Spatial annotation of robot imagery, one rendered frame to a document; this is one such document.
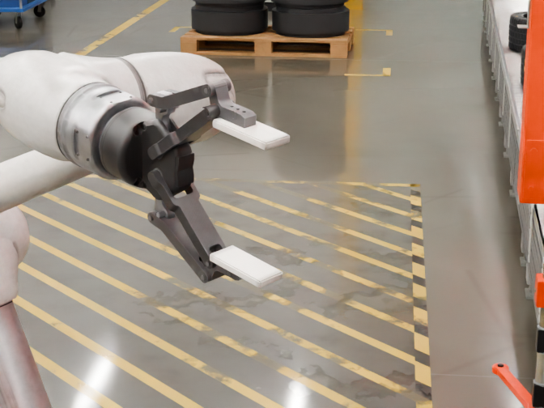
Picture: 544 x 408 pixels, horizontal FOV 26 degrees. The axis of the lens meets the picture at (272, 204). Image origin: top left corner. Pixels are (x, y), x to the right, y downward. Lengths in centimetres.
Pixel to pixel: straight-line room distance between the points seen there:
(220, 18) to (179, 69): 864
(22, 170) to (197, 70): 27
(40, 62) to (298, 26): 865
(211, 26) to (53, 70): 878
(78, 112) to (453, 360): 299
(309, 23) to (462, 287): 544
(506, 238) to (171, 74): 410
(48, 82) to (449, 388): 279
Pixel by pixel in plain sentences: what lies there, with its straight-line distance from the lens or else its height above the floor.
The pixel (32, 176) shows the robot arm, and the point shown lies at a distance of 147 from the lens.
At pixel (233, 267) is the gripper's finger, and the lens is 109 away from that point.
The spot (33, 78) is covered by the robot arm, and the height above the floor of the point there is 143.
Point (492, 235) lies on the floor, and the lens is 536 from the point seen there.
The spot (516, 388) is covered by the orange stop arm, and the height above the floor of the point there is 9.
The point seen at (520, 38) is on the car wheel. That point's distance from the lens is 861.
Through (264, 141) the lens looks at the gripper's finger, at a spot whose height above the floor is 142.
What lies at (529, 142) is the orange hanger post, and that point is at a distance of 397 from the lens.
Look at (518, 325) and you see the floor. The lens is 439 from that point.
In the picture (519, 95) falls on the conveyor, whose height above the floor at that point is 27.
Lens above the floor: 166
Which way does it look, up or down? 17 degrees down
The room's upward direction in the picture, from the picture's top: straight up
